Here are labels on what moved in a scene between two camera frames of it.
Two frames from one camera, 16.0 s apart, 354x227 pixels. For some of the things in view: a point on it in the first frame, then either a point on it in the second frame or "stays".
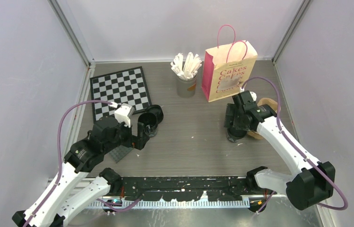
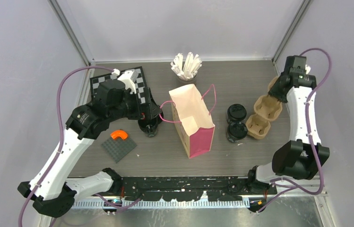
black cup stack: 150,121 stays
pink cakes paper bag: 228,68 to 193,122
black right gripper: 232,110 to 283,74
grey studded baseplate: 119,152 stays
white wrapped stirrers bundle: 191,65 stays
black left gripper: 142,138 to 150,111
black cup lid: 234,133 stays
